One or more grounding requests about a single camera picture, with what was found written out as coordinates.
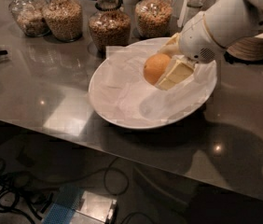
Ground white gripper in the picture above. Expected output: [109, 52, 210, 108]
[156, 12, 225, 91]

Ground orange fruit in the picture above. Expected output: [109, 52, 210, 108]
[144, 53, 171, 85]

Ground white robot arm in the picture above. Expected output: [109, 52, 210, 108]
[156, 0, 263, 90]

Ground white bowl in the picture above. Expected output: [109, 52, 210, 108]
[88, 36, 218, 131]

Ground glass jar of cereal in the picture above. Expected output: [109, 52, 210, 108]
[134, 0, 173, 38]

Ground small glass bottle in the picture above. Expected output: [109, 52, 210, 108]
[186, 0, 203, 19]

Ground white tissue paper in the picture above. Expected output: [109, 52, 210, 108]
[90, 44, 218, 126]

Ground glass jar of nuts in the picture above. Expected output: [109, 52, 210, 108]
[88, 0, 131, 53]

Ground stack of paper plates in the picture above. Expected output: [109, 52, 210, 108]
[227, 33, 263, 62]

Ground black mat under plates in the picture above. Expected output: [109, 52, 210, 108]
[224, 52, 263, 65]

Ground glass jar of beans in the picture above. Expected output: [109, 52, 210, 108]
[43, 0, 83, 42]

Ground glass jar of grains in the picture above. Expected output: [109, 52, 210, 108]
[8, 0, 49, 37]

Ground blue and silver floor box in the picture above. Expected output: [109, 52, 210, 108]
[42, 186, 118, 224]

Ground black cables on floor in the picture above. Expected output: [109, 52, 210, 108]
[0, 147, 158, 224]

